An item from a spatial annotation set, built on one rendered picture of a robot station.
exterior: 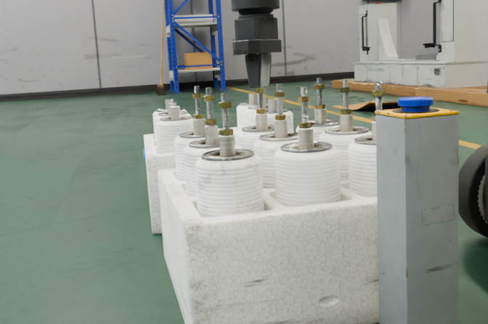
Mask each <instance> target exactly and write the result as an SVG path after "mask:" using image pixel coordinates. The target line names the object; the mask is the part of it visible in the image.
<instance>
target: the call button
mask: <svg viewBox="0 0 488 324"><path fill-rule="evenodd" d="M433 104H434V99H433V98H432V97H402V98H399V99H398V106H402V111H404V112H422V111H428V110H430V105H433Z"/></svg>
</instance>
